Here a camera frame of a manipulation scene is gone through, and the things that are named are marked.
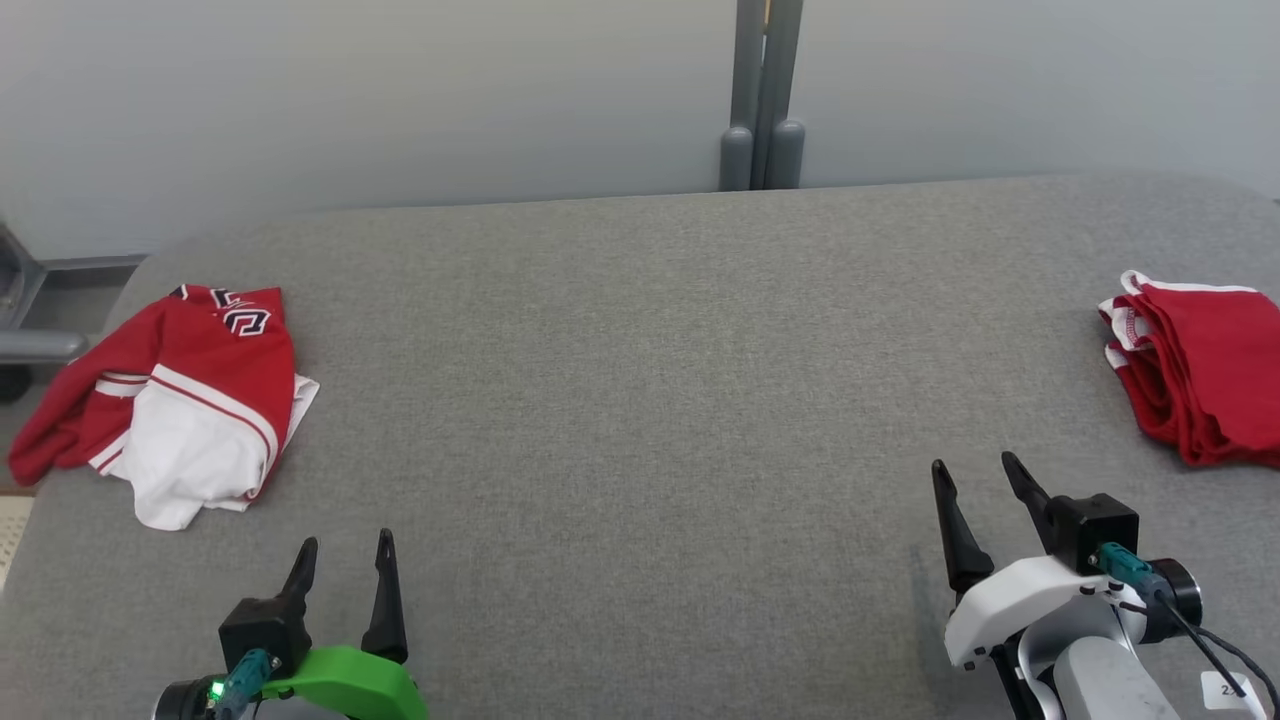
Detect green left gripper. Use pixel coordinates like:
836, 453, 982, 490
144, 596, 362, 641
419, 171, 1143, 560
262, 529, 429, 720

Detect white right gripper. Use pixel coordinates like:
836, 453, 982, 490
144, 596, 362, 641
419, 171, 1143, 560
931, 451, 1113, 671

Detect red white basketball jersey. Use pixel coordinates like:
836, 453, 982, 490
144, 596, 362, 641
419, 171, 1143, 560
8, 284, 321, 532

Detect red basketball shorts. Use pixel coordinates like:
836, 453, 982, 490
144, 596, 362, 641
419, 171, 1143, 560
1097, 270, 1280, 469

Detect beige perforated board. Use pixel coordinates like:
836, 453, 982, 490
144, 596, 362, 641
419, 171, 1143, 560
0, 495, 36, 593

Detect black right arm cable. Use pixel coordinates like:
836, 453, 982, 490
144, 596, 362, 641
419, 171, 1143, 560
1095, 543, 1280, 720

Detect white right cable tag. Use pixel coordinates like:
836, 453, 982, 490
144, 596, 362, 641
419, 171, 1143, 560
1198, 670, 1269, 720

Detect grey metal cart frame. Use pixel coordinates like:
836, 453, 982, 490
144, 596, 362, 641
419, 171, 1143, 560
0, 222, 149, 403

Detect grey partition post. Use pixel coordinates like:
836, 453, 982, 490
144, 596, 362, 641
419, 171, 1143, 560
718, 0, 807, 193

